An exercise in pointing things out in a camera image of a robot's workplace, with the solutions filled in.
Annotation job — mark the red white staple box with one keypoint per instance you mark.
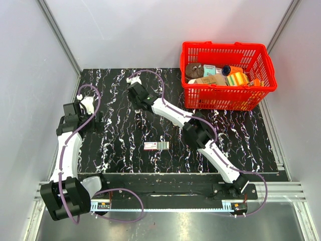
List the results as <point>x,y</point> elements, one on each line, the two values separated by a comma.
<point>149,146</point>

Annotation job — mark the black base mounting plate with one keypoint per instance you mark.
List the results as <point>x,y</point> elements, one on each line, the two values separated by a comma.
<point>177,185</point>

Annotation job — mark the red plastic shopping basket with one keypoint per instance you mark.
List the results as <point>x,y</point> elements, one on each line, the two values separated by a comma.
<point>226,76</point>

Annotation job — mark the aluminium rail with ruler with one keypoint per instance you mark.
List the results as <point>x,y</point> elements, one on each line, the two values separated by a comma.
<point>167,205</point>

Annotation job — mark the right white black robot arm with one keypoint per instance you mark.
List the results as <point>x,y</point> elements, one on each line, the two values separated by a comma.
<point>197,133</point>

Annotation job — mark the light blue card box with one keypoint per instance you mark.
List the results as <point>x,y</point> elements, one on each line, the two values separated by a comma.
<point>209,70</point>

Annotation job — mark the blue capped orange bottle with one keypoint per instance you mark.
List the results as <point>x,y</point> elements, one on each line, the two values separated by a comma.
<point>228,69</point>

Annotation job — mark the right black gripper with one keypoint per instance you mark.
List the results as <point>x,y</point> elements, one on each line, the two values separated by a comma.
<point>132,100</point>

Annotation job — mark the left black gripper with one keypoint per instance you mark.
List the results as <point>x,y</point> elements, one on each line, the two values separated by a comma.
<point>96,127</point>

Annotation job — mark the brown round item in basket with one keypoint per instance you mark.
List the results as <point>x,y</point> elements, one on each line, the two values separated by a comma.
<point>194,71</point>

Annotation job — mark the yellow green box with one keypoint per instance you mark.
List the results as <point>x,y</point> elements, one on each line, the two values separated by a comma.
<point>237,79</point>

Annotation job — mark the brown cardboard package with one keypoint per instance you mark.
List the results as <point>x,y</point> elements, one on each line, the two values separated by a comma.
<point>216,79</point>

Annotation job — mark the orange snack packet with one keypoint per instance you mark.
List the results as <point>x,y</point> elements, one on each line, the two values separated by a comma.
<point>256,83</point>

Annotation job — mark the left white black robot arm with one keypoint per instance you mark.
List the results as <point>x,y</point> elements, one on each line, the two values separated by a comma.
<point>64,195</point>

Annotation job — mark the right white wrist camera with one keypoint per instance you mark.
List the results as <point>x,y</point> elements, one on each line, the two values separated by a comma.
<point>133,80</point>

